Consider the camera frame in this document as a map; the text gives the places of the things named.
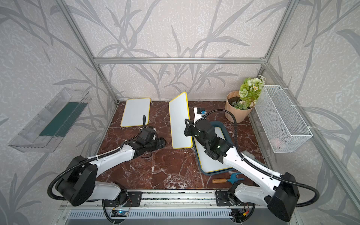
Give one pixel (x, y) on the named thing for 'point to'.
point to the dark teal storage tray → (225, 125)
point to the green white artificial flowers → (250, 90)
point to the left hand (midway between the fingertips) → (163, 143)
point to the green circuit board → (119, 213)
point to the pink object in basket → (276, 141)
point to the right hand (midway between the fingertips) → (184, 119)
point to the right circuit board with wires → (238, 215)
